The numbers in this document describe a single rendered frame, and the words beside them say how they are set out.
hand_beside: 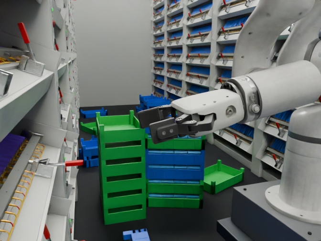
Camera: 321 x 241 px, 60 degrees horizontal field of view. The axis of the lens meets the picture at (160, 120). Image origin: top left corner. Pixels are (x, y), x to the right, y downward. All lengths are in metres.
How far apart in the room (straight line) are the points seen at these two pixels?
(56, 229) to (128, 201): 0.62
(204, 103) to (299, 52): 0.35
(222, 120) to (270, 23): 0.20
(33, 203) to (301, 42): 0.65
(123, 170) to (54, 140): 0.58
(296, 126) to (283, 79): 0.25
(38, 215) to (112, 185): 0.86
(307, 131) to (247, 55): 0.25
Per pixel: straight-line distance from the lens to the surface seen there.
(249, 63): 0.61
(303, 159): 0.76
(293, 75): 0.54
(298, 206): 0.81
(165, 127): 0.41
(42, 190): 0.55
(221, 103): 0.45
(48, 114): 0.76
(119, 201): 1.36
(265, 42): 0.61
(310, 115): 0.74
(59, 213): 0.85
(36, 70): 0.56
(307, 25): 0.73
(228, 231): 0.89
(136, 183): 1.33
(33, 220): 0.47
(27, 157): 0.61
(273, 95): 0.51
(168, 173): 1.43
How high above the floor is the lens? 0.77
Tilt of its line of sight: 13 degrees down
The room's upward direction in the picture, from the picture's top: straight up
